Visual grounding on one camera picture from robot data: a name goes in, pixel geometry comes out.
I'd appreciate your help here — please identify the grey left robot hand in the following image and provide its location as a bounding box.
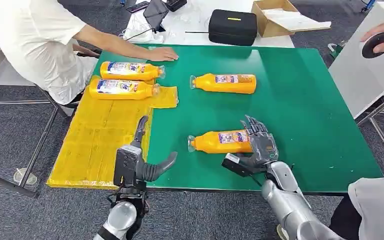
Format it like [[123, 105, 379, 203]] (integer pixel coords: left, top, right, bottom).
[[113, 115, 178, 187]]

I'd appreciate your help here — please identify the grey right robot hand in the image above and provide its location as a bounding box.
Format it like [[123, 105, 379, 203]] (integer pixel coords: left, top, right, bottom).
[[236, 114, 280, 167]]

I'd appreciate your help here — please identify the black round disc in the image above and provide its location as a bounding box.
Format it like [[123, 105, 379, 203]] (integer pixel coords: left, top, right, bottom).
[[361, 32, 384, 60]]

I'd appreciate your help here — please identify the orange drink bottle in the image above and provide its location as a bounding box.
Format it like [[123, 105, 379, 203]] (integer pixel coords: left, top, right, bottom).
[[88, 78, 161, 101], [187, 129, 255, 155], [99, 61, 166, 82], [189, 73, 257, 95]]

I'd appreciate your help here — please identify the white plastic bag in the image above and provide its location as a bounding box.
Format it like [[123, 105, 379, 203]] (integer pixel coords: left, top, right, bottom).
[[122, 13, 165, 44]]

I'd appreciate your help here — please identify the yellow sheet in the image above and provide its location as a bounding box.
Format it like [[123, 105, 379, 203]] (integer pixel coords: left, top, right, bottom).
[[46, 75, 179, 190]]

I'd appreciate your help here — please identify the black tablet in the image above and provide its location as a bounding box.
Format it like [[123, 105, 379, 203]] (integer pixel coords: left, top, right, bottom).
[[142, 0, 170, 33]]

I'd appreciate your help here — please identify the green table mat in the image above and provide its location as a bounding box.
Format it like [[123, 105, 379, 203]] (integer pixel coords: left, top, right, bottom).
[[92, 43, 384, 194]]

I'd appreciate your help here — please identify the white side table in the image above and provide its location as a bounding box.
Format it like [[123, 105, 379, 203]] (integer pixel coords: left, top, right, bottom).
[[328, 1, 384, 119]]

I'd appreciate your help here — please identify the small black pouch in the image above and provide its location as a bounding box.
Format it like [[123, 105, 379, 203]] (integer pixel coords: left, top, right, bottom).
[[165, 0, 188, 12]]

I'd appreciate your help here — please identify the black smartphone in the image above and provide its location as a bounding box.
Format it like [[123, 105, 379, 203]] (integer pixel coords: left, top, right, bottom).
[[126, 0, 150, 14]]

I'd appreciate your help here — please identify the green and white floor stand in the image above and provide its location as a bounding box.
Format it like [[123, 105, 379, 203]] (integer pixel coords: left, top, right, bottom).
[[327, 41, 347, 61]]

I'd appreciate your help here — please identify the black zip case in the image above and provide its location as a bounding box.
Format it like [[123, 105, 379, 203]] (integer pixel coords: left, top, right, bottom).
[[208, 9, 258, 47]]

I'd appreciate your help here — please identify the white paper sheet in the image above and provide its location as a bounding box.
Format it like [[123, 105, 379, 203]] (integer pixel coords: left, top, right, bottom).
[[262, 8, 332, 33]]

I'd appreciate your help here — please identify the open cardboard box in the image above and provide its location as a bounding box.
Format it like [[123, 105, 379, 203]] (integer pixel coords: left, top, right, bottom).
[[251, 0, 300, 38]]

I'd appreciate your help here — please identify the person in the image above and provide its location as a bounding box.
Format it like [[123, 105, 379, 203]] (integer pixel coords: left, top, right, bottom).
[[0, 0, 180, 106], [329, 168, 384, 240]]

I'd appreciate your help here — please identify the black cable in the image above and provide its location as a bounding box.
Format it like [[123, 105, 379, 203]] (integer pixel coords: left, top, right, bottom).
[[125, 27, 155, 42]]

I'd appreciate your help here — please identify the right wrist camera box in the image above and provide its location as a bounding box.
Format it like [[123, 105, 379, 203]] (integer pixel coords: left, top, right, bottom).
[[221, 152, 256, 178]]

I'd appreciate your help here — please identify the grey metal table frame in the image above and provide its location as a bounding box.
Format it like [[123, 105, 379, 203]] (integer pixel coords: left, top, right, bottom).
[[0, 97, 80, 199]]

